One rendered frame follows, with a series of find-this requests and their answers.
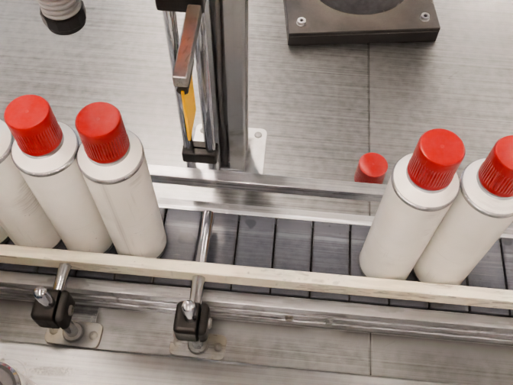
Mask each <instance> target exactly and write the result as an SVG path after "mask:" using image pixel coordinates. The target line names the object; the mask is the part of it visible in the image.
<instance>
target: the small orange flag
mask: <svg viewBox="0 0 513 385"><path fill-rule="evenodd" d="M194 62H195V61H194V59H193V63H192V70H191V74H190V78H189V86H188V87H178V86H177V89H176V91H177V92H178V93H179V94H181V95H182V105H183V111H184V116H185V121H186V131H187V137H188V141H190V140H191V136H192V129H193V124H194V120H195V112H196V106H195V93H194V87H193V80H192V71H193V66H194Z"/></svg>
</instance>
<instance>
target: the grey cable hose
mask: <svg viewBox="0 0 513 385"><path fill-rule="evenodd" d="M37 1H38V3H39V6H40V16H41V18H42V21H43V23H44V24H45V25H46V26H47V27H48V29H49V30H50V31H51V32H53V33H54V34H58V35H70V34H74V33H76V32H78V31H80V30H81V29H82V28H83V27H84V25H85V23H86V8H85V5H84V2H83V0H37Z"/></svg>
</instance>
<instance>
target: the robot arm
mask: <svg viewBox="0 0 513 385"><path fill-rule="evenodd" d="M320 1H321V2H323V3H324V4H326V5H327V6H329V7H331V8H333V9H336V10H338V11H342V12H346V13H350V14H355V15H373V14H378V13H381V12H384V11H388V10H390V9H392V8H394V7H396V6H398V5H400V4H401V3H402V2H403V1H404V0H320Z"/></svg>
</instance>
